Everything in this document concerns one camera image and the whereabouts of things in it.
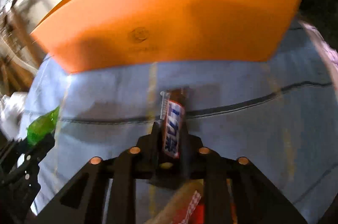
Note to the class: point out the carved wooden chair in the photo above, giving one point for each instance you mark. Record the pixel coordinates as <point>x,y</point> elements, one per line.
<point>19,56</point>

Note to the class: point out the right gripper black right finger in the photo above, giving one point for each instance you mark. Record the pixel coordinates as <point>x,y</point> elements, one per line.
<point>234,191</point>

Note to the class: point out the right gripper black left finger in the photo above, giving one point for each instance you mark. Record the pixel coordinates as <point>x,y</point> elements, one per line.
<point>104,191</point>

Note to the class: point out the red checkered snack packet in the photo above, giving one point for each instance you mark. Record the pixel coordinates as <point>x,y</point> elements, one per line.
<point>181,206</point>

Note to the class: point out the light blue tablecloth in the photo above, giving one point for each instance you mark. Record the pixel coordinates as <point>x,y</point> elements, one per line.
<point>281,114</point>

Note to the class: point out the brown Snickers bar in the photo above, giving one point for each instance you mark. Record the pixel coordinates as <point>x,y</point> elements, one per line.
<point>172,114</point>

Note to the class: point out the orange cardboard box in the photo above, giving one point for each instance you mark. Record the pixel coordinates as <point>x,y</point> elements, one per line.
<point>84,35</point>

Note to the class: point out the bright green snack packet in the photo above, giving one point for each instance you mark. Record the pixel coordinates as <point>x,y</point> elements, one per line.
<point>42,126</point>

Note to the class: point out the white plastic bag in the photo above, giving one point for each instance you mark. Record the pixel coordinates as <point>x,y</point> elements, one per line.
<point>12,108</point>

